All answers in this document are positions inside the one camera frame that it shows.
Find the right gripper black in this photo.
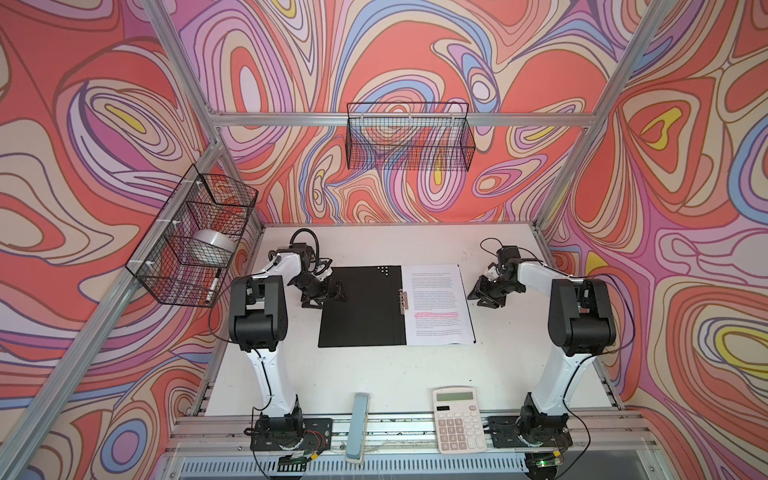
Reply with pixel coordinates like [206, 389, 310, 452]
[467, 275, 525, 308]

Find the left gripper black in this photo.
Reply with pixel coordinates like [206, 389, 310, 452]
[289, 274, 346, 308]

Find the blue folder black inside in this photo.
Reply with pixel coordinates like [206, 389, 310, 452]
[317, 263, 477, 349]

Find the printed paper sheet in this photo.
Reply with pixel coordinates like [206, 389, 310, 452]
[401, 264, 476, 346]

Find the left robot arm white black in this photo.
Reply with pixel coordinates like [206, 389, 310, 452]
[228, 246, 344, 430]

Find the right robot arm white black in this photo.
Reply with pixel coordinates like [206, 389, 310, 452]
[467, 258, 617, 446]

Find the marker pen in basket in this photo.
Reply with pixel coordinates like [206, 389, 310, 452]
[204, 277, 221, 305]

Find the grey tape roll in basket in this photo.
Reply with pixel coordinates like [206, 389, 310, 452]
[192, 229, 236, 253]

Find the pink white calculator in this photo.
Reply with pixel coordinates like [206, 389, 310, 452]
[432, 387, 487, 455]

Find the light blue eraser bar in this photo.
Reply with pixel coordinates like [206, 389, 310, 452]
[345, 392, 370, 465]

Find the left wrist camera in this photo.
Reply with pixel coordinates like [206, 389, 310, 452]
[289, 242, 333, 277]

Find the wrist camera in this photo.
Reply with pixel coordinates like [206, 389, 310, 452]
[289, 242, 333, 277]
[485, 246, 522, 282]

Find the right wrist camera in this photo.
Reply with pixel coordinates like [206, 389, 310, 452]
[485, 246, 522, 282]

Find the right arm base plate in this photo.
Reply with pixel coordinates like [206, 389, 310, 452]
[488, 414, 573, 450]

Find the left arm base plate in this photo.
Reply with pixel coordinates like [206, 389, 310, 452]
[243, 417, 333, 454]

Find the black wire basket left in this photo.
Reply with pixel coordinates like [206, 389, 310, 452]
[126, 166, 258, 308]

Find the black wire basket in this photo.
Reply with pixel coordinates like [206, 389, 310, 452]
[126, 166, 258, 308]
[345, 100, 476, 172]

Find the black wire basket back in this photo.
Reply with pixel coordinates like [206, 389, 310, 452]
[345, 100, 476, 172]

